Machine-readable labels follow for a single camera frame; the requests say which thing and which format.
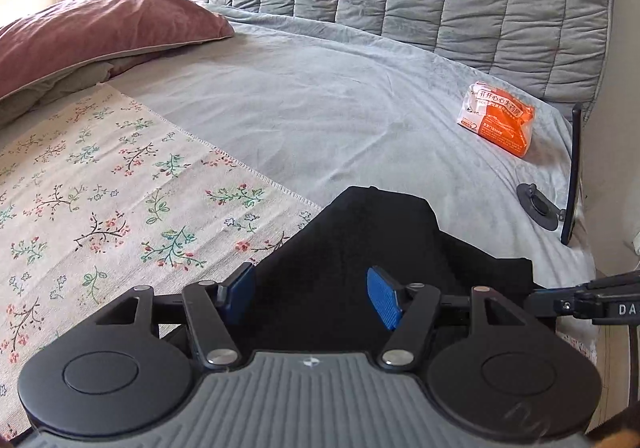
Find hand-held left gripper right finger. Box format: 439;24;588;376
366;266;541;373

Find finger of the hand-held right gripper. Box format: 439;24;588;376
526;282;581;320

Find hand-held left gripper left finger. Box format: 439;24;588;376
90;262;255;373

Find black pants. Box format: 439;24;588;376
235;185;556;354

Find floral bed sheet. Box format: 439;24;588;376
0;82;326;434

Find orange plastic packet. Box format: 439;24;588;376
456;80;537;159

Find grey blanket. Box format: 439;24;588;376
107;3;598;289

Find pink duvet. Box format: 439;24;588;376
0;0;236;126

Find black round mount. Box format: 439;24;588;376
516;183;568;231

